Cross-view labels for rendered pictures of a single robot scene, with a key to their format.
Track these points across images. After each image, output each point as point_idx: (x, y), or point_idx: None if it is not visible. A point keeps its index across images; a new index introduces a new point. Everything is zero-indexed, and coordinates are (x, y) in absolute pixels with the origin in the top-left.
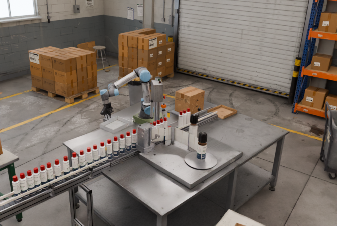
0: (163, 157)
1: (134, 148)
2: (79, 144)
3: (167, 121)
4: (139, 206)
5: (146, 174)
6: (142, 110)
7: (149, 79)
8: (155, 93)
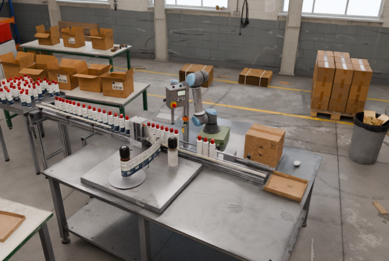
0: None
1: None
2: (144, 116)
3: (177, 134)
4: None
5: (102, 154)
6: None
7: (190, 84)
8: (166, 96)
